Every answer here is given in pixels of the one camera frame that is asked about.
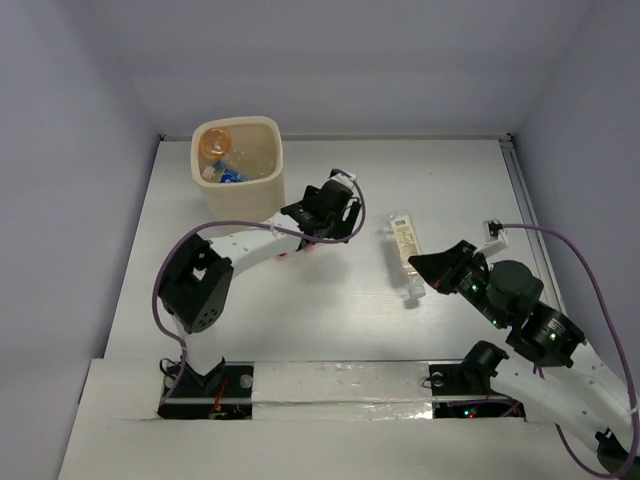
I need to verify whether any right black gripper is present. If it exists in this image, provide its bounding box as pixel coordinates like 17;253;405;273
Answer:
407;237;507;327

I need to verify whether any white label clear bottle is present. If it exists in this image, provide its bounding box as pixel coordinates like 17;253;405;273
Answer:
377;210;426;309

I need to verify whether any clear unlabelled plastic bottle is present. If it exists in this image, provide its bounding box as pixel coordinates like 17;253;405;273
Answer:
227;147;276;180

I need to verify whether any orange plastic bottle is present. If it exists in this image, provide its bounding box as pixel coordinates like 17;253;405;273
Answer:
199;128;232;160

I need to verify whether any white cap blue label bottle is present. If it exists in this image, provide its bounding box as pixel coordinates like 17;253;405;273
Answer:
202;165;216;182

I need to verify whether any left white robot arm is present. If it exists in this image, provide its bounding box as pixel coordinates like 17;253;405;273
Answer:
151;169;366;395

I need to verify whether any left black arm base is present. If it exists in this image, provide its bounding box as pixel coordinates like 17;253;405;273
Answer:
157;358;254;420

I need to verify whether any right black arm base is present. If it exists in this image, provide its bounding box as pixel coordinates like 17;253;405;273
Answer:
421;341;526;420

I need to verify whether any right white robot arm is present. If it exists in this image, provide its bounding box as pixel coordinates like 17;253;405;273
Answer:
408;241;639;479

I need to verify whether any cream plastic bin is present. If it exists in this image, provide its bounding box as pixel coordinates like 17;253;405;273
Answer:
190;116;285;221

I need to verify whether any silver foil tape strip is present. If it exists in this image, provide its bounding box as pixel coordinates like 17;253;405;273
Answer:
251;361;433;421

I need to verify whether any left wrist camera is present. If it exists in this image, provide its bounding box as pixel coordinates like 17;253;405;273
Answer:
329;169;357;189

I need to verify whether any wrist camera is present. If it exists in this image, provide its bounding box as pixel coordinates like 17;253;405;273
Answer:
329;169;357;189
479;219;509;258

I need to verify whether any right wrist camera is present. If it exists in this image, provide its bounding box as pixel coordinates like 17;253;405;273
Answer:
479;219;509;258

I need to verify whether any aluminium rail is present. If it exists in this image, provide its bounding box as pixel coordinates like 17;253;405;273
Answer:
498;136;567;314

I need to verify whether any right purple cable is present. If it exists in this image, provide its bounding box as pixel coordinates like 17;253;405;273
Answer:
499;222;640;476

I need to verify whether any purple cable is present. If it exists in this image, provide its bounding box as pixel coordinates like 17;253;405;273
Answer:
152;168;369;401
499;222;640;476

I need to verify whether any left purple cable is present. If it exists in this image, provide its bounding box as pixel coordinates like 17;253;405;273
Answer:
152;168;369;401

